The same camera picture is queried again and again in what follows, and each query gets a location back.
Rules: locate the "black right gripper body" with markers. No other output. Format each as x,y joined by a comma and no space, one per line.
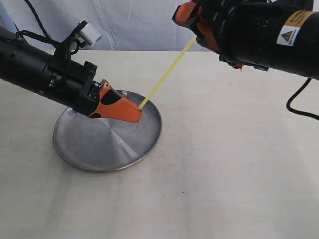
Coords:
235,4

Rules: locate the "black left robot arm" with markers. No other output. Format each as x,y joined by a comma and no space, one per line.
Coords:
25,65

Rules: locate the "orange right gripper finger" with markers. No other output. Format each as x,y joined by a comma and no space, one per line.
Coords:
209,27
185,13

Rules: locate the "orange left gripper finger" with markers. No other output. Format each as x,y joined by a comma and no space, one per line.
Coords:
112,105

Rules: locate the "yellow thin stick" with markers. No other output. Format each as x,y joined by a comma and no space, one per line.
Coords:
168,71

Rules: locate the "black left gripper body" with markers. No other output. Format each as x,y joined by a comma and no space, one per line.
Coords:
72,84

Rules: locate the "round steel plate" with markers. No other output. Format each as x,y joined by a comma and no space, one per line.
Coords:
106,145

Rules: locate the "white wrinkled backdrop cloth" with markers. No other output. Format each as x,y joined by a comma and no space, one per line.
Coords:
125,25

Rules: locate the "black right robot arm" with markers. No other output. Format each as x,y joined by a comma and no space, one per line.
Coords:
264,34

